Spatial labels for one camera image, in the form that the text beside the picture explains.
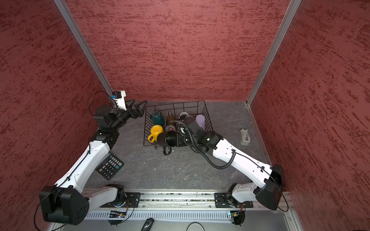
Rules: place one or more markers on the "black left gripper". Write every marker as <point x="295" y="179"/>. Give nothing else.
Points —
<point x="139" y="114"/>

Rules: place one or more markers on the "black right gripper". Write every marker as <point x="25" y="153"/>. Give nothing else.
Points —
<point x="179" y="141"/>

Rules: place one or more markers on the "black mug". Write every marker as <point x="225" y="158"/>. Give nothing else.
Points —
<point x="167" y="140"/>

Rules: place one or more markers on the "lilac plastic cup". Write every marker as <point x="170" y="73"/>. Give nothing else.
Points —
<point x="201" y="121"/>

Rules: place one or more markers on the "white mug grey handle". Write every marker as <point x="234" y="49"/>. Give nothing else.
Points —
<point x="185" y="115"/>

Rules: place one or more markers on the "olive glass cup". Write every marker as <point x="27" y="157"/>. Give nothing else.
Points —
<point x="171" y="120"/>

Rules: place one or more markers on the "teal green cup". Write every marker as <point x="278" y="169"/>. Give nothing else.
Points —
<point x="157" y="118"/>

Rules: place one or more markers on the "yellow mug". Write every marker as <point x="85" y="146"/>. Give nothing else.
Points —
<point x="154" y="132"/>

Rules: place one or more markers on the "clear glass cup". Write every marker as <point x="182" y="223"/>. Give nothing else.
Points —
<point x="170" y="128"/>

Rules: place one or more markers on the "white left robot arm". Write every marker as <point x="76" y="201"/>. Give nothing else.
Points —
<point x="67" y="202"/>

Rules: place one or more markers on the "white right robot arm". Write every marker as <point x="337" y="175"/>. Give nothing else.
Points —
<point x="267" y="182"/>

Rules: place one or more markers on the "white plastic tool with red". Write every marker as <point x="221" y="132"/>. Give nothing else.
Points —
<point x="245" y="138"/>

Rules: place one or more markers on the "black calculator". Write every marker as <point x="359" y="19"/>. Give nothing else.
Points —
<point x="109" y="167"/>

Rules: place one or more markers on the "grey round object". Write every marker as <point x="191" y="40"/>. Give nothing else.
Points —
<point x="195" y="226"/>

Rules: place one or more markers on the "black remote handset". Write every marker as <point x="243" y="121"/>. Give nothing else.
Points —
<point x="147" y="224"/>

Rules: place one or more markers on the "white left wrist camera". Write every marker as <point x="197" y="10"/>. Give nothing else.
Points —
<point x="119" y="99"/>

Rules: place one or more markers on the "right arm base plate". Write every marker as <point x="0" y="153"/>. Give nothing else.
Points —
<point x="222" y="201"/>

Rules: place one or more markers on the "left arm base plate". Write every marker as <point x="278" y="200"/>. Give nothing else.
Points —
<point x="131" y="200"/>

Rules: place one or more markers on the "aluminium corner post left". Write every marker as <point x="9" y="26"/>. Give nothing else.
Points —
<point x="74" y="28"/>

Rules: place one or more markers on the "aluminium corner post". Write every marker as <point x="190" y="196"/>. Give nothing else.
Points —
<point x="282" y="30"/>
<point x="74" y="28"/>

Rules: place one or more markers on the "aluminium corner post right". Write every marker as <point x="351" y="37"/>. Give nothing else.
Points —
<point x="282" y="30"/>

